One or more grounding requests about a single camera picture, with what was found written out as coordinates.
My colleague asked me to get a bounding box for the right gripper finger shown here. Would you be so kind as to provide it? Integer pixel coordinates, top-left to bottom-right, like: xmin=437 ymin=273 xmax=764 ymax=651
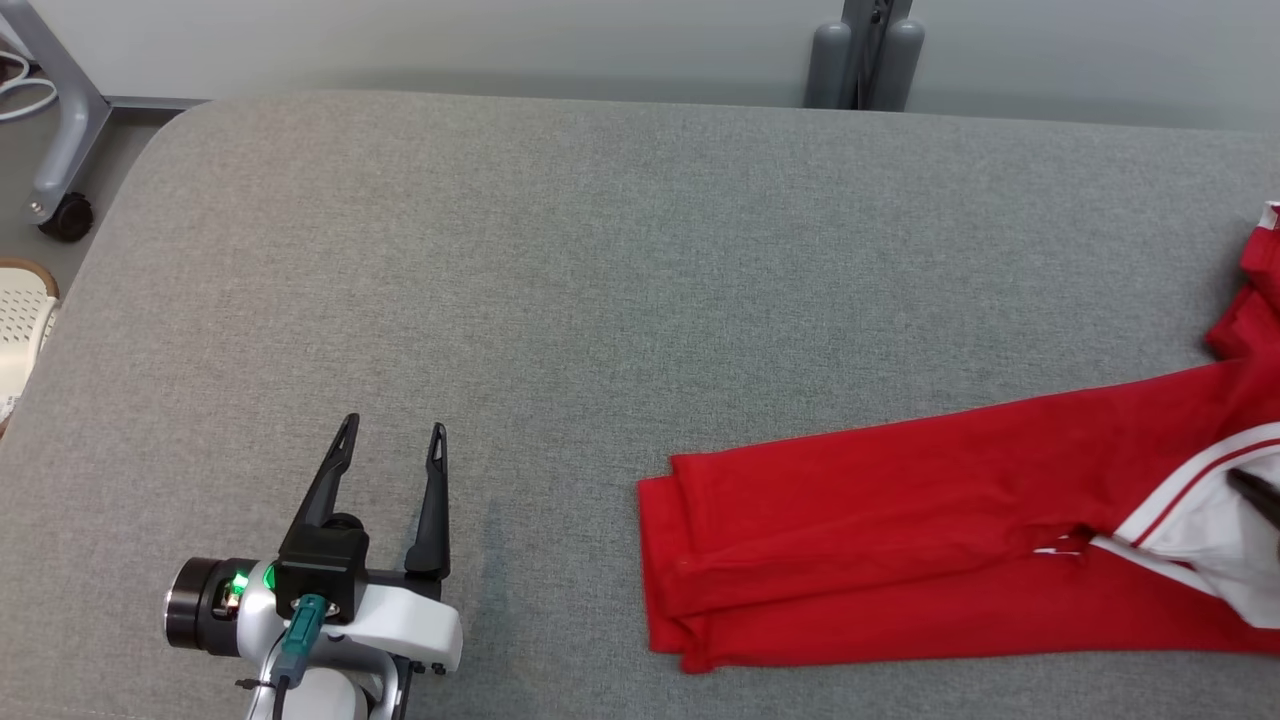
xmin=1227 ymin=468 xmax=1280 ymax=532

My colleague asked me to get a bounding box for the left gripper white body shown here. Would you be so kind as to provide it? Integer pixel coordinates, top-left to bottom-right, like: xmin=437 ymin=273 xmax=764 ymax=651
xmin=328 ymin=566 xmax=465 ymax=678

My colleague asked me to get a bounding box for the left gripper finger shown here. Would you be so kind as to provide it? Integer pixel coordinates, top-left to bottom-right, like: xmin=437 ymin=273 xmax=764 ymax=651
xmin=283 ymin=412 xmax=362 ymax=533
xmin=404 ymin=422 xmax=450 ymax=577

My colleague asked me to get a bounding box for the red basketball jersey number 23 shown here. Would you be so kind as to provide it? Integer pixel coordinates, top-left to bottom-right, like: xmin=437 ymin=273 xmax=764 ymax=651
xmin=637 ymin=360 xmax=1280 ymax=674

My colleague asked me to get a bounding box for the white perforated laundry basket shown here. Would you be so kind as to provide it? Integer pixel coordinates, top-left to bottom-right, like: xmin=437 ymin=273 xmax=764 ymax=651
xmin=0 ymin=257 xmax=62 ymax=438

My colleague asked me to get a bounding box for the black caster wheel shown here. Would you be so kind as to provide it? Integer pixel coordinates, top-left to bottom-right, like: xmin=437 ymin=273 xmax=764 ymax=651
xmin=38 ymin=192 xmax=96 ymax=244

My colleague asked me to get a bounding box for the grey metal partition leg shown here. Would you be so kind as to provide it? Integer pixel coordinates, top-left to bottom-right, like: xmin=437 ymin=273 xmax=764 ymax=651
xmin=0 ymin=0 xmax=211 ymax=218

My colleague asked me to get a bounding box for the left teal connector black cable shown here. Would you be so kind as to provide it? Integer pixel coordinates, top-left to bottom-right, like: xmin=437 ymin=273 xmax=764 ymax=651
xmin=238 ymin=593 xmax=331 ymax=720

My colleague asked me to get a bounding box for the white cable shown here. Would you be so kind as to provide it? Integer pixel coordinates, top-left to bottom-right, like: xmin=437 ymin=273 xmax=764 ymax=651
xmin=0 ymin=50 xmax=59 ymax=123

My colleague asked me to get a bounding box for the grey metal partition post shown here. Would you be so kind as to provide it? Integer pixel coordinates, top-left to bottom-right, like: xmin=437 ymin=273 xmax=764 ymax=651
xmin=803 ymin=0 xmax=927 ymax=112

